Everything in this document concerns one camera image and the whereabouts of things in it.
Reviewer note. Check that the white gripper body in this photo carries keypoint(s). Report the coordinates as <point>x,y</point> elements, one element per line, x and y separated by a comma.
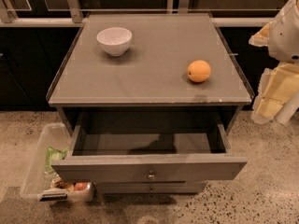
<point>285,36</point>

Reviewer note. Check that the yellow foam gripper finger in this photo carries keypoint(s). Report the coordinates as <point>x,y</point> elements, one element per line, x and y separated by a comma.
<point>260,39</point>
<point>278,94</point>

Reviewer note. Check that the grey top drawer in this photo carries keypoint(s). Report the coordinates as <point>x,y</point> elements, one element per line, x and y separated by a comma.
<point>149,147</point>

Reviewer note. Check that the grey drawer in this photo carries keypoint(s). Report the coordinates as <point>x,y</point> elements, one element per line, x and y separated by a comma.
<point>149,147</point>
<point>180,187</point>

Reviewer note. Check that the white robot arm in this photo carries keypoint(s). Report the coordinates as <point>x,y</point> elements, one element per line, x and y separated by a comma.
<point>278,91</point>

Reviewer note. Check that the grey drawer cabinet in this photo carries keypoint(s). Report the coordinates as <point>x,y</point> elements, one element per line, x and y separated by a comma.
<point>152,74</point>

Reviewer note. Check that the grey middle drawer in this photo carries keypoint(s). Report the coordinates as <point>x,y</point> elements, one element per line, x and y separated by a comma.
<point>180,187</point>

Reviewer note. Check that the orange fruit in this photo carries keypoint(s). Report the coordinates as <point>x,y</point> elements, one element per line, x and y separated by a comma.
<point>199,71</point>

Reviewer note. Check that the white ceramic bowl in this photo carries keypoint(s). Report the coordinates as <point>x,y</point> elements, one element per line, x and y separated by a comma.
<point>115,41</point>

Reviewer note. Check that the red apple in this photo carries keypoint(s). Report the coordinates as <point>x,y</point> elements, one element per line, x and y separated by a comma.
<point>80,186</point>

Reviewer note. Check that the clear plastic bin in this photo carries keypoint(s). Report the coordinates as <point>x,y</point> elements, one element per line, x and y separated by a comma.
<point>37,184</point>

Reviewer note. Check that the green snack bag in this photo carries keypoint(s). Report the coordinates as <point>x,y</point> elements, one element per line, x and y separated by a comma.
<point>53,154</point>

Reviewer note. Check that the brown snack packet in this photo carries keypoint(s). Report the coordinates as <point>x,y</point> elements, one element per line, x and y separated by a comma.
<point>58,183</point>

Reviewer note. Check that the metal railing frame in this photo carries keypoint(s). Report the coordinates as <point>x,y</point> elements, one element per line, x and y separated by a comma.
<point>77,10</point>

